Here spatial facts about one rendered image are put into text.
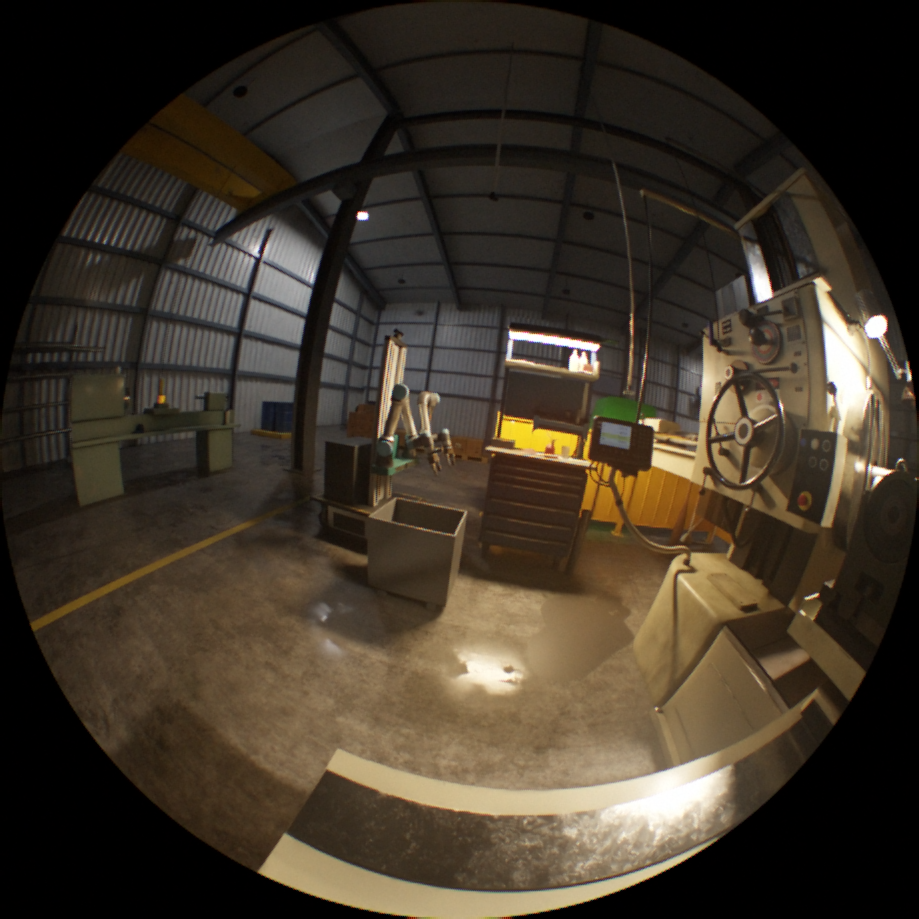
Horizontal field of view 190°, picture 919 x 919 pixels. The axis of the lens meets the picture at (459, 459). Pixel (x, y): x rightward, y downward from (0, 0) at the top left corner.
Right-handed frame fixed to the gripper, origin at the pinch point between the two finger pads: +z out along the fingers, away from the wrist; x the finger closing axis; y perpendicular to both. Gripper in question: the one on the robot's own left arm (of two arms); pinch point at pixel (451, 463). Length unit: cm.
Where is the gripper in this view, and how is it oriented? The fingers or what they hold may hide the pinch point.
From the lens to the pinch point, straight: 249.0
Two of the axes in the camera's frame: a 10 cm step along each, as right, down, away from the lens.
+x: 3.3, 0.1, 9.4
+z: 2.1, 9.7, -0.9
